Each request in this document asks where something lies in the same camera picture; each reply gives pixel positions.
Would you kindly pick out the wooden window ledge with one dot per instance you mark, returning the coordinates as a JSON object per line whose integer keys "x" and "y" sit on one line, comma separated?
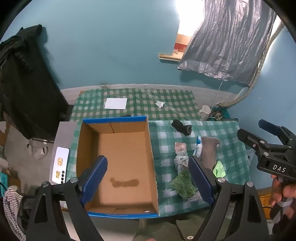
{"x": 170, "y": 57}

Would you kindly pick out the red box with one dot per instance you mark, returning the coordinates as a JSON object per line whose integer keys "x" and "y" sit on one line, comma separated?
{"x": 182, "y": 44}

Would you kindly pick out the long brown-grey sock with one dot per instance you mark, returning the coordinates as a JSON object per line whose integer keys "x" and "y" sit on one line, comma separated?
{"x": 209, "y": 150}

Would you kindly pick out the white appliance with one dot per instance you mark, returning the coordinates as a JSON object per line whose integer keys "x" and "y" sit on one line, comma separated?
{"x": 62, "y": 139}

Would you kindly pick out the light green cloth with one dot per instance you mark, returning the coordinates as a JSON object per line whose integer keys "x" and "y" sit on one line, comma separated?
{"x": 219, "y": 170}

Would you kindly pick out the orange wooden crate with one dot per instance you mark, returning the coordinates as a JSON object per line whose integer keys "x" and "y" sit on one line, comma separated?
{"x": 264, "y": 201}

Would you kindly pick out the black hanging jacket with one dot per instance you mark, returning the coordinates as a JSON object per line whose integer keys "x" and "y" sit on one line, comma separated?
{"x": 27, "y": 81}

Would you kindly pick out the teal checkered tablecloth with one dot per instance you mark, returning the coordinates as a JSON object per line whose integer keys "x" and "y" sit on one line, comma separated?
{"x": 231, "y": 143}

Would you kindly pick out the person's right hand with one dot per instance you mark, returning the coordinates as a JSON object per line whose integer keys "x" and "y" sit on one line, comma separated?
{"x": 279, "y": 192}

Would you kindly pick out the silver plastic sheet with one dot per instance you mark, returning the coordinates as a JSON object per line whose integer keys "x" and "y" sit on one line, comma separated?
{"x": 229, "y": 39}

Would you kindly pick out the crumpled white tissue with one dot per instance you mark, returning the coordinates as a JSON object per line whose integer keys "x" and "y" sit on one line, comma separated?
{"x": 160, "y": 104}

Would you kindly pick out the crumpled white plastic bag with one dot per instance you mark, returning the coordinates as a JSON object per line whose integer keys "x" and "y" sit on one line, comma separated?
{"x": 181, "y": 162}

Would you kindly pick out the green checkered tablecloth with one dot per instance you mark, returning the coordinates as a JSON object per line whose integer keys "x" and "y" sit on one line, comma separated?
{"x": 143, "y": 104}

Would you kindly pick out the black sock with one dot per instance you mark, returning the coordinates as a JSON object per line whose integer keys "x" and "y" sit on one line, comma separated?
{"x": 182, "y": 127}

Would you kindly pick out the clear bag brown contents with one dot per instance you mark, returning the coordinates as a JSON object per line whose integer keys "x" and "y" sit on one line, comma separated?
{"x": 180, "y": 148}

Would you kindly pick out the cardboard box with blue rim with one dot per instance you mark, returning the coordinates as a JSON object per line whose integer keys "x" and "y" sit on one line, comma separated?
{"x": 120, "y": 157}

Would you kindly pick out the person's olive pants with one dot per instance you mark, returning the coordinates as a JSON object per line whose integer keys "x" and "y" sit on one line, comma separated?
{"x": 166, "y": 228}

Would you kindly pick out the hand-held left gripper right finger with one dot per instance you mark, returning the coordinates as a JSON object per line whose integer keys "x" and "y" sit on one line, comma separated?
{"x": 200, "y": 183}

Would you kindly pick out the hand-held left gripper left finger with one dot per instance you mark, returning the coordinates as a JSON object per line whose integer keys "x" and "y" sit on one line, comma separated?
{"x": 95, "y": 177}

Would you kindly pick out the green glitter scrubber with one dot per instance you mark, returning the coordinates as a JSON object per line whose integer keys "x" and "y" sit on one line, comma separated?
{"x": 182, "y": 185}

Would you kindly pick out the white paper sheet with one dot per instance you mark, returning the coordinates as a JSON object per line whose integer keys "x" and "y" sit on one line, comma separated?
{"x": 116, "y": 103}

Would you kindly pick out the striped cloth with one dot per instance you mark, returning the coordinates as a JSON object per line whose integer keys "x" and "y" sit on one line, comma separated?
{"x": 12, "y": 204}

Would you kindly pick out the white and blue packet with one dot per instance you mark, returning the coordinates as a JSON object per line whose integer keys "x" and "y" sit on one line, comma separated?
{"x": 198, "y": 146}

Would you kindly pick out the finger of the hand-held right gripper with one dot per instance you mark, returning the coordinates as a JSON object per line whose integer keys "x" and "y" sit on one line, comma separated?
{"x": 269, "y": 127}
{"x": 249, "y": 139}

